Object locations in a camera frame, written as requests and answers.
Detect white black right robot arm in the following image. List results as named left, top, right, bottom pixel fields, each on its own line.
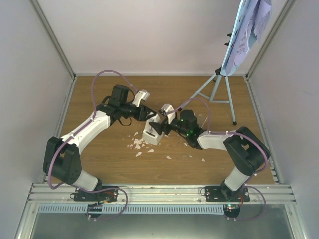
left=147, top=110, right=271, bottom=202

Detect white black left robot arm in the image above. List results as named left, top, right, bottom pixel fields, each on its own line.
left=43, top=85, right=156, bottom=201

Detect white plastic debris pile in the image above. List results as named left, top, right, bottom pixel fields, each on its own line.
left=126, top=131, right=155, bottom=157

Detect light blue music stand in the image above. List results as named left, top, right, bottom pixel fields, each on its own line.
left=177, top=0, right=273, bottom=125

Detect sheet music papers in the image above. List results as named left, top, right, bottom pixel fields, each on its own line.
left=233, top=0, right=272, bottom=69

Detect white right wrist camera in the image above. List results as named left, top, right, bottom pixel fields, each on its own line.
left=162, top=104, right=176, bottom=124

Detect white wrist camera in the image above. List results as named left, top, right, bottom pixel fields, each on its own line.
left=162, top=104, right=176, bottom=124
left=132, top=90, right=150, bottom=107

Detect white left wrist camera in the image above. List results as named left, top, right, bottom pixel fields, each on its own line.
left=132, top=90, right=150, bottom=107

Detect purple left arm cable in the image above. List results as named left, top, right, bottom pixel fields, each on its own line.
left=48, top=69, right=140, bottom=190

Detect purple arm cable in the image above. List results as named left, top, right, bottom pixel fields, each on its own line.
left=165, top=97, right=271, bottom=180
left=48, top=69, right=140, bottom=190

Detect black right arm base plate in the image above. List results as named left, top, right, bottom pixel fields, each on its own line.
left=200, top=186, right=250, bottom=203

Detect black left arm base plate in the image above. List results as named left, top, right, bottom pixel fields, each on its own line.
left=70, top=186, right=119, bottom=203

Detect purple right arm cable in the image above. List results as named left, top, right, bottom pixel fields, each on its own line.
left=165, top=97, right=271, bottom=180

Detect grey slotted cable duct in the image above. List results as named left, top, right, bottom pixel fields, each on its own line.
left=38, top=204, right=224, bottom=215

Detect aluminium frame post left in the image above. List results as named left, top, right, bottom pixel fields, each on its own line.
left=29, top=0, right=77, bottom=80

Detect aluminium frame post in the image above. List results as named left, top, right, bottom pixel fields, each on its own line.
left=29, top=0, right=77, bottom=80
left=244, top=0, right=300, bottom=80

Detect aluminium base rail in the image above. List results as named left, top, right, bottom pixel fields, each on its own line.
left=27, top=184, right=297, bottom=205

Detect aluminium frame post right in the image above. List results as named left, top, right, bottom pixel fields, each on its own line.
left=244, top=0, right=300, bottom=80

